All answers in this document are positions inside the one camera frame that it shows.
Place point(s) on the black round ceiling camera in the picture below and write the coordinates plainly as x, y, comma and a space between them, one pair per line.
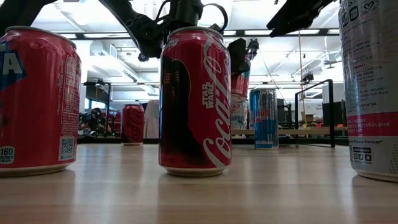
143, 57

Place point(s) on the white hanging cloth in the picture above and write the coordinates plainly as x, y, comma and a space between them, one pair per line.
151, 119

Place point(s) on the red Fanta can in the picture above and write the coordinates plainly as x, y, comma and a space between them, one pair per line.
240, 85
37, 109

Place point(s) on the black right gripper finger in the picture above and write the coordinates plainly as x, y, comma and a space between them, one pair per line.
295, 15

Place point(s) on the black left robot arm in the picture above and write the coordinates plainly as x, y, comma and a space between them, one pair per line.
143, 31

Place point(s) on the black hanging spotlight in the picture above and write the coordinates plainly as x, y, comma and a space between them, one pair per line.
308, 77
253, 46

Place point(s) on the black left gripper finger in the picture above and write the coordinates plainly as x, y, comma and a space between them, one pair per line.
238, 56

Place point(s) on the black ceiling light beam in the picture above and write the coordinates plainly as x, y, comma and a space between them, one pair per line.
77, 35

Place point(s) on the red Coca-Cola can black script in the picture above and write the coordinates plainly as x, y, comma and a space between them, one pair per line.
132, 124

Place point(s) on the person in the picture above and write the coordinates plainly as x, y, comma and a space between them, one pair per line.
94, 121

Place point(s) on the cardboard box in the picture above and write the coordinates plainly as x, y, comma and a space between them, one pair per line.
308, 117

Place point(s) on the black table rig frame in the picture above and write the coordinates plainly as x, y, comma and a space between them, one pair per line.
280, 141

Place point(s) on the blue silver Red Bull can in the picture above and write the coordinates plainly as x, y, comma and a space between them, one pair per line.
250, 109
265, 124

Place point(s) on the white Celsius Peach Vibe can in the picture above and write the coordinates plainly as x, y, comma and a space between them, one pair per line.
238, 115

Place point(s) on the red Star Wars Coca-Cola can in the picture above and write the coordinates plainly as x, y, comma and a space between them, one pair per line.
192, 109

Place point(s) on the silver Celsius can pink band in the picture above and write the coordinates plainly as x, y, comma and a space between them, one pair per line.
370, 93

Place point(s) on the black monitor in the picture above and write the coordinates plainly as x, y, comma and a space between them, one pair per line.
340, 113

